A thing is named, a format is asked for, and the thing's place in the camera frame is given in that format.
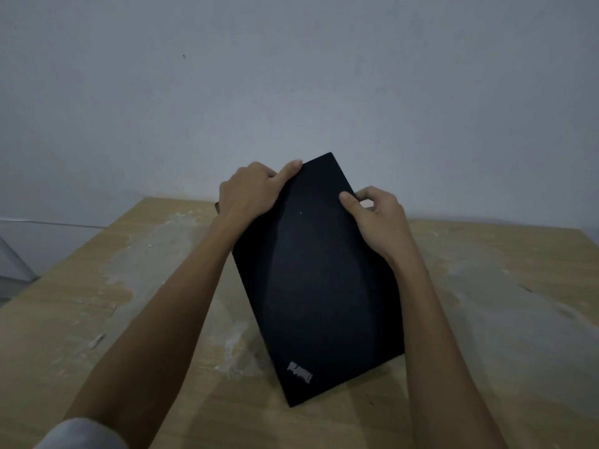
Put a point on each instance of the black laptop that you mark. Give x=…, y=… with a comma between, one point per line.
x=318, y=285

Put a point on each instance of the person's right thumb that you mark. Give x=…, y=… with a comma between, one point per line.
x=353, y=208

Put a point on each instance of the person's right hand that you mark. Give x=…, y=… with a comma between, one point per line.
x=383, y=224

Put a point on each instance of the person's left thumb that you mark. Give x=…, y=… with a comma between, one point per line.
x=285, y=175

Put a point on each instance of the person's left forearm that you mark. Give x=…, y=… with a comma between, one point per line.
x=164, y=322

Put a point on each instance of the person's right forearm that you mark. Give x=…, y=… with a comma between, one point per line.
x=440, y=355

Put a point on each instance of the white sleeve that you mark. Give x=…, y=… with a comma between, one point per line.
x=82, y=437

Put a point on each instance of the person's left hand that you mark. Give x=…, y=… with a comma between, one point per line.
x=243, y=196

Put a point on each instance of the small white scrap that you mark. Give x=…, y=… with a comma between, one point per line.
x=97, y=341

